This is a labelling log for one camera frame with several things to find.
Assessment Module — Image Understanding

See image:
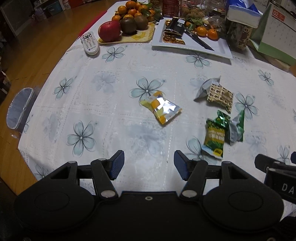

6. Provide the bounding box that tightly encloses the dark green foil snack packet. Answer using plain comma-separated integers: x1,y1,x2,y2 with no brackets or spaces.
216,109,232,128

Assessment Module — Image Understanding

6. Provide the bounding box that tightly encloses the grey snack packet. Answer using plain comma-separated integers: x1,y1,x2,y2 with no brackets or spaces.
194,76,221,101

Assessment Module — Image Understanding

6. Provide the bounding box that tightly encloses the white remote control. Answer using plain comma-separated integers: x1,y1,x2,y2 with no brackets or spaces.
80,31,100,55

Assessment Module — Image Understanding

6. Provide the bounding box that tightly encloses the pile of mandarin oranges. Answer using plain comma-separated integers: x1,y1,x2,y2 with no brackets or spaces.
112,0,162,22

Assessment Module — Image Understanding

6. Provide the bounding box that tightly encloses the green yellow snack packet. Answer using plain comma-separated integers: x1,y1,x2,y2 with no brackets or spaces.
201,118,226,158

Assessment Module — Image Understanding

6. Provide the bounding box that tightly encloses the yellow silver snack packet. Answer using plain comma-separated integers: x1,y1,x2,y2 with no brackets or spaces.
140,91,183,126

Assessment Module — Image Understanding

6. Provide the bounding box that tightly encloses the clear plastic container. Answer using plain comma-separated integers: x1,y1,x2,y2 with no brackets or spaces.
207,14,227,29

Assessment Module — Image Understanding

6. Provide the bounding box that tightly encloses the white rectangular plate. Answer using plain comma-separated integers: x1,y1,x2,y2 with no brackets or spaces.
151,17,233,59

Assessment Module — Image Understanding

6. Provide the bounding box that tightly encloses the red apple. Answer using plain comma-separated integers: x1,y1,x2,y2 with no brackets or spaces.
98,20,122,42

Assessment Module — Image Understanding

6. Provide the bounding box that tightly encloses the silver green snack packet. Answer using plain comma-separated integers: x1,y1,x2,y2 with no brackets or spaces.
228,109,245,146

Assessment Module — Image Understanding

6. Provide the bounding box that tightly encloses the blue plastic-wrapped stool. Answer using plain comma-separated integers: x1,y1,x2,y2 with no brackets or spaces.
6,88,35,130

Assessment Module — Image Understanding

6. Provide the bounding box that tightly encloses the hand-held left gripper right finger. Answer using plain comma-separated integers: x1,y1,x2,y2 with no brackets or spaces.
173,150,252,202

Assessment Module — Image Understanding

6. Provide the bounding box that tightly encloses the brown kiwi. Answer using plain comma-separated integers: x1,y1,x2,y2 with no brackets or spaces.
120,17,137,35
134,14,149,30

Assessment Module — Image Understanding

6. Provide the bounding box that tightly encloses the black knife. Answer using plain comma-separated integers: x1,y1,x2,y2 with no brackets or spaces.
183,24,215,51

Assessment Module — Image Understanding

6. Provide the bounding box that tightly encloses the black snack packet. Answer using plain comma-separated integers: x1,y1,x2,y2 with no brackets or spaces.
163,17,185,36

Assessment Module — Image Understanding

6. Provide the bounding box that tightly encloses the white floral tablecloth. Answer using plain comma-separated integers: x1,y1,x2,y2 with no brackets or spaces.
18,0,296,197

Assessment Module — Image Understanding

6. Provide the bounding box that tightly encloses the blue white tissue pack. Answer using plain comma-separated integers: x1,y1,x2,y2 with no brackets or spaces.
226,0,263,28

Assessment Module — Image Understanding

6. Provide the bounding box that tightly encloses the brown patterned snack packet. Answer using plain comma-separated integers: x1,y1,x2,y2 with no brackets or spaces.
206,84,234,114

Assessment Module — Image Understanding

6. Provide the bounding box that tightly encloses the camouflage pattern box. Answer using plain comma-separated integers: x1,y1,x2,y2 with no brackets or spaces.
225,20,253,52

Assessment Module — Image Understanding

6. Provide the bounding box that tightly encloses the red can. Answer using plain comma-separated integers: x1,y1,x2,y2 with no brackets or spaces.
162,0,180,15

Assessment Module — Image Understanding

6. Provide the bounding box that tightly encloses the desk calendar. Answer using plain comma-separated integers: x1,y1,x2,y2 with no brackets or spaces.
250,2,296,66

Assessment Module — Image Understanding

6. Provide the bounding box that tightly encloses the yellow fruit tray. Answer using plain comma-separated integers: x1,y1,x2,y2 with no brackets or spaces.
98,22,155,44

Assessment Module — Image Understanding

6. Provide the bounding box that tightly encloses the bag of walnuts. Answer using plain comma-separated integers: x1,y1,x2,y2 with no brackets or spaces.
180,6,206,20

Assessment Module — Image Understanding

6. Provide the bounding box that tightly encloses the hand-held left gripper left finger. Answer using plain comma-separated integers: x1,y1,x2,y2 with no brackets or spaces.
43,149,125,201

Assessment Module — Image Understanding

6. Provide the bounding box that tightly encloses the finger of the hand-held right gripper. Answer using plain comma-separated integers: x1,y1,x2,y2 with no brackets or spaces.
254,153,296,172

